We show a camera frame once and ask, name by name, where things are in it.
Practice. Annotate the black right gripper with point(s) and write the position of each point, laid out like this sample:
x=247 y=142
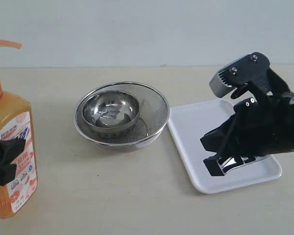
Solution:
x=257 y=129

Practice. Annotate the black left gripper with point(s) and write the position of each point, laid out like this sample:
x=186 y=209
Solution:
x=9 y=151

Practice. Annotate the orange dish soap pump bottle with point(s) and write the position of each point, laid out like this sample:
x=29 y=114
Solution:
x=18 y=165

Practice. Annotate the small stainless steel bowl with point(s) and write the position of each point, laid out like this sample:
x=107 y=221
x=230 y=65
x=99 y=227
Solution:
x=111 y=112

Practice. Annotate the steel mesh strainer basket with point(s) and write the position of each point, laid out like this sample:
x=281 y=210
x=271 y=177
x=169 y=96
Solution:
x=154 y=115

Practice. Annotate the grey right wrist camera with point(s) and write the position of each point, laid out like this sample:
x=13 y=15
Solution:
x=251 y=68

